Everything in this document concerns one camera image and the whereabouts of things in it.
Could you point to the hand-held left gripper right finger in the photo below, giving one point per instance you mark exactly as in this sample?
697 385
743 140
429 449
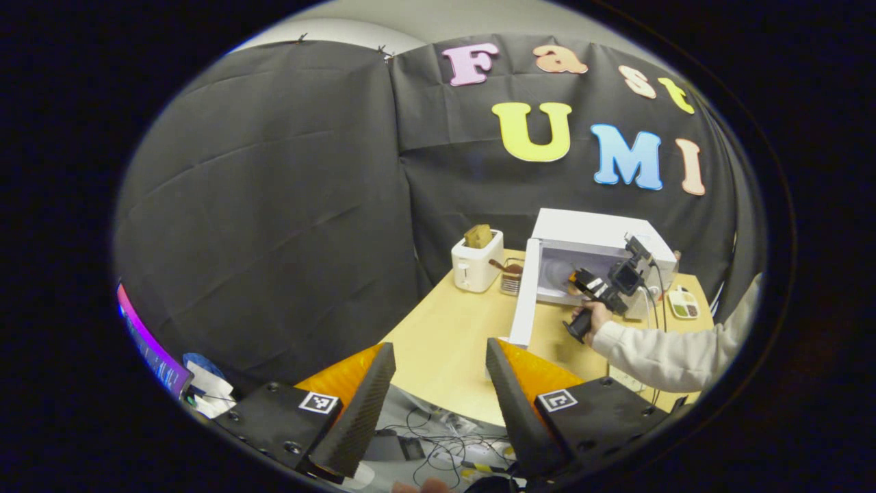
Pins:
523 418

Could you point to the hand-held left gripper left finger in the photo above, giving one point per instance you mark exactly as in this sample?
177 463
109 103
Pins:
356 418

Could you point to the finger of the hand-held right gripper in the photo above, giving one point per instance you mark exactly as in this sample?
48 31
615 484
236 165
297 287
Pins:
587 291
595 279

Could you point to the white microwave oven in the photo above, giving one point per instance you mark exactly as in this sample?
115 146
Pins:
588 229

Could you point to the white divided plate with beans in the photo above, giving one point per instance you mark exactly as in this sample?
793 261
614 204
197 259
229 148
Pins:
684 305

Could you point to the white toaster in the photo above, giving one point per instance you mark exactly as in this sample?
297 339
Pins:
475 270

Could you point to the brown bread slice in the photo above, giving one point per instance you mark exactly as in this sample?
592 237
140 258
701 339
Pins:
478 236

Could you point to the white crumpled paper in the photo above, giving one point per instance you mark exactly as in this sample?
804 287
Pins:
215 394

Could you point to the blue round object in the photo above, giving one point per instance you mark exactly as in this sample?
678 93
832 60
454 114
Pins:
202 363

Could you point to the purple lit screen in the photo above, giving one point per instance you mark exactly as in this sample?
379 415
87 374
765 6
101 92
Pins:
147 346

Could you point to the black backdrop cloth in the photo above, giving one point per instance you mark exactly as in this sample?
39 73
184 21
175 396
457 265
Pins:
274 205

